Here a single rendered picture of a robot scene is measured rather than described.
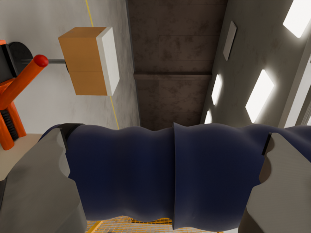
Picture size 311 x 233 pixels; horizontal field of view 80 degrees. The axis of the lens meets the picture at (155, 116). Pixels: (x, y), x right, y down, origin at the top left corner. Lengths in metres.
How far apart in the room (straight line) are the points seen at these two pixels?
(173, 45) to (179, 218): 8.97
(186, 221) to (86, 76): 1.81
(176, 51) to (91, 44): 7.66
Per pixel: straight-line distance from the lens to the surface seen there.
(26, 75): 0.42
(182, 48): 9.31
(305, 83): 2.71
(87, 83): 2.09
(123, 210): 0.42
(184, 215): 0.39
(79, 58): 1.99
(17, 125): 0.52
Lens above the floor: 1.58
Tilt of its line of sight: 2 degrees down
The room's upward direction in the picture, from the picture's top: 91 degrees clockwise
